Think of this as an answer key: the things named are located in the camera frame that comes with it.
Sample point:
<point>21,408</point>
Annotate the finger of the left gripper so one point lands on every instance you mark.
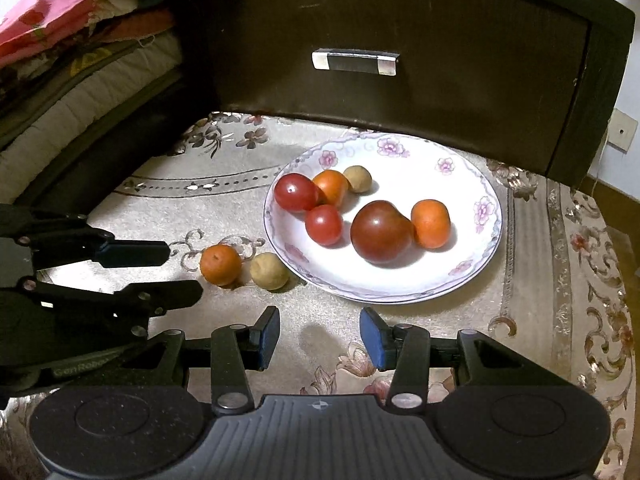
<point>54,311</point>
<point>96,245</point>

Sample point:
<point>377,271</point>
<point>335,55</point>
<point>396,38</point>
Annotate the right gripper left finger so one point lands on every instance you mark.
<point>235,349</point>

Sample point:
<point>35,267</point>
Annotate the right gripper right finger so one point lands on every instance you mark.
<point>405,349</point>

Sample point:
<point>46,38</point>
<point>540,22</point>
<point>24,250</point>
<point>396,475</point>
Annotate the tan round fruit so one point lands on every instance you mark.
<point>268,272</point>

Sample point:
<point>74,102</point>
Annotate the orange tangerine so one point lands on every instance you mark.
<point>220,265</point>
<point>431,222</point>
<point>333,186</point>

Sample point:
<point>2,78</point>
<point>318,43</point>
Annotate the grey quilted mattress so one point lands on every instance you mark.
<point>34,135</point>

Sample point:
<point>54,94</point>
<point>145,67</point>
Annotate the large dark red tomato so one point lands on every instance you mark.
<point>380,233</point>

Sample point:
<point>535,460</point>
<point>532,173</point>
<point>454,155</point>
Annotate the small red tomato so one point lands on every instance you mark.
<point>324,225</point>

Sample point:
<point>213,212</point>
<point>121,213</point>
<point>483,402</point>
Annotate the beige floral cloth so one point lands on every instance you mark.
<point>552,292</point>

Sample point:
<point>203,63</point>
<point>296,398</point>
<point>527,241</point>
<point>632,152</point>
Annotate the red tomato far left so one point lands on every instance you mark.
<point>296,193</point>

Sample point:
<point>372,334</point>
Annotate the small tan fruit in plate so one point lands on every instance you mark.
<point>359,179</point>

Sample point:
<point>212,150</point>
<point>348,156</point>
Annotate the orange tangerine in plate back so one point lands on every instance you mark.
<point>333,186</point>

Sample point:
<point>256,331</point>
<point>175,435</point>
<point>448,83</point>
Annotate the white floral plate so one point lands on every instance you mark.
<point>404,170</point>

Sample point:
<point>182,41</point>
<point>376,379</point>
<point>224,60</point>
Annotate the pink fabric pile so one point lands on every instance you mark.
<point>34,26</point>

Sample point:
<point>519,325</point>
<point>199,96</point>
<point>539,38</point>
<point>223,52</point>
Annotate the dark wooden nightstand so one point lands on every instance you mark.
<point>528,82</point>

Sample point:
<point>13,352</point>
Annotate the clear acrylic drawer handle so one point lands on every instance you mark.
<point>356,61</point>

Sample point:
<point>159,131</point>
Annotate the white wall socket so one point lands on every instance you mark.
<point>621,130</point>

